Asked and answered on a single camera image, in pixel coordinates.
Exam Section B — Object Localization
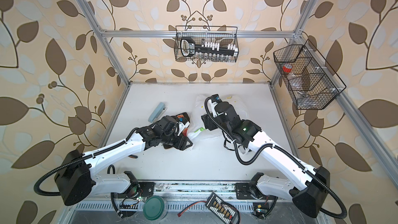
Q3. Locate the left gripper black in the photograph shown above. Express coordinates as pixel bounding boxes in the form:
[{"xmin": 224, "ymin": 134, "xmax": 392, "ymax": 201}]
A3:
[{"xmin": 161, "ymin": 129, "xmax": 195, "ymax": 150}]

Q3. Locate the white plastic bag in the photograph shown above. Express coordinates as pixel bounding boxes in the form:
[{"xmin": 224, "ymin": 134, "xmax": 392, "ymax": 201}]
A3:
[{"xmin": 187, "ymin": 94, "xmax": 249, "ymax": 146}]

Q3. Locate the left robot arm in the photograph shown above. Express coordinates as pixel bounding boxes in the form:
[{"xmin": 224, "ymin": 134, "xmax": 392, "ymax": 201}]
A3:
[{"xmin": 34, "ymin": 113, "xmax": 193, "ymax": 206}]

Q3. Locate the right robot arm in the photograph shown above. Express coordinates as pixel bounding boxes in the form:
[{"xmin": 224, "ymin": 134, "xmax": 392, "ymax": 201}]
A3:
[{"xmin": 202, "ymin": 94, "xmax": 348, "ymax": 219}]

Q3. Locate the black square tray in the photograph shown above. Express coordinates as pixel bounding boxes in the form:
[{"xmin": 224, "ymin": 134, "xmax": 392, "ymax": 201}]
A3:
[{"xmin": 169, "ymin": 113, "xmax": 193, "ymax": 150}]

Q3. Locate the light blue stapler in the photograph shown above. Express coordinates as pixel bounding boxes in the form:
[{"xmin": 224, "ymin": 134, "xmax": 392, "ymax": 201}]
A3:
[{"xmin": 148, "ymin": 102, "xmax": 167, "ymax": 123}]

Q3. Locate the green round lid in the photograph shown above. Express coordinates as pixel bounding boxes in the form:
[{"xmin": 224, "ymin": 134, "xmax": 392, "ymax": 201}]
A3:
[{"xmin": 143, "ymin": 196, "xmax": 167, "ymax": 221}]

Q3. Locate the black tool set in basket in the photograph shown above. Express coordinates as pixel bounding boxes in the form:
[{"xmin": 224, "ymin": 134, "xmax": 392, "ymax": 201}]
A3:
[{"xmin": 179, "ymin": 37, "xmax": 239, "ymax": 57}]

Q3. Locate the red cap plastic bottle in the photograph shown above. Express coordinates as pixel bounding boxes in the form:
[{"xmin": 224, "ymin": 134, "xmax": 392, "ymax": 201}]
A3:
[{"xmin": 283, "ymin": 63, "xmax": 308, "ymax": 99}]

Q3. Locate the black connector board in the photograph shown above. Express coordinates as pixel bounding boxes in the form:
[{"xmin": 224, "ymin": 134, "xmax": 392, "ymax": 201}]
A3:
[{"xmin": 205, "ymin": 192, "xmax": 240, "ymax": 224}]

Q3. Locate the small circuit board right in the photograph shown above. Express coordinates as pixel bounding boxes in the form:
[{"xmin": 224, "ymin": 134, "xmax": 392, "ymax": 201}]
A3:
[{"xmin": 252, "ymin": 202, "xmax": 270, "ymax": 219}]

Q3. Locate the black wire basket centre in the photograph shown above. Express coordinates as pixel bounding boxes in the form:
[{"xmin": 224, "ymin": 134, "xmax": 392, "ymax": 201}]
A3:
[{"xmin": 174, "ymin": 24, "xmax": 239, "ymax": 63}]

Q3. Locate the black wire basket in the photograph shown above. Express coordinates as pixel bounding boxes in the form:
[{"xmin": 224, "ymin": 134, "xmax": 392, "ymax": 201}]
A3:
[
  {"xmin": 273, "ymin": 40, "xmax": 346, "ymax": 110},
  {"xmin": 174, "ymin": 24, "xmax": 239, "ymax": 63}
]

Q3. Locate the red black cable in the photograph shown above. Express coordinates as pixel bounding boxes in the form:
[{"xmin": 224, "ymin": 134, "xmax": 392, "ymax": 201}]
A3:
[{"xmin": 177, "ymin": 201, "xmax": 207, "ymax": 217}]

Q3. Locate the black wire basket right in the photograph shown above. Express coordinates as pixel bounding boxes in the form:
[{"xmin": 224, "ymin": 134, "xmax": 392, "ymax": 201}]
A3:
[{"xmin": 273, "ymin": 40, "xmax": 346, "ymax": 110}]

